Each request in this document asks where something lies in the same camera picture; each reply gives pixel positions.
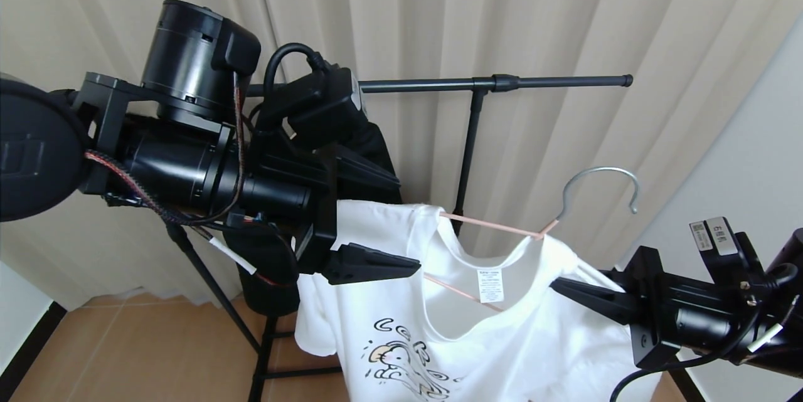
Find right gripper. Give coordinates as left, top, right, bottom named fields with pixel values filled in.
left=629, top=246, right=779, bottom=371

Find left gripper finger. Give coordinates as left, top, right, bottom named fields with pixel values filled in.
left=322, top=242, right=422, bottom=287

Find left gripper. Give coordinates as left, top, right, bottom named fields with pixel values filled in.
left=121, top=120, right=403, bottom=275

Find black shorts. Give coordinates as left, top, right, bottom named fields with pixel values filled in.
left=223, top=119, right=403, bottom=319

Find white printed shirt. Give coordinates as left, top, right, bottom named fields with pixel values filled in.
left=294, top=199, right=657, bottom=402

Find pink clothes hanger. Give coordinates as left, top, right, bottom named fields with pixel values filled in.
left=423, top=167, right=641, bottom=313

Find black clothes rack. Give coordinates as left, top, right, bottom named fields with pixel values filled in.
left=164, top=74, right=634, bottom=402

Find white curtain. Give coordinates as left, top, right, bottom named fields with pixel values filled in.
left=0, top=0, right=803, bottom=312

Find black cable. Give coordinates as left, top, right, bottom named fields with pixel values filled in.
left=262, top=43, right=331, bottom=100
left=609, top=264, right=803, bottom=402

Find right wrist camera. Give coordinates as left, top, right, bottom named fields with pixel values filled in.
left=688, top=216, right=786, bottom=294

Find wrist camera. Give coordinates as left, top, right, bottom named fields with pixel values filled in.
left=688, top=216, right=786, bottom=294
left=251, top=65, right=370, bottom=153

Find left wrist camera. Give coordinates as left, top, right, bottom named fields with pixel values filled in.
left=251, top=65, right=370, bottom=153

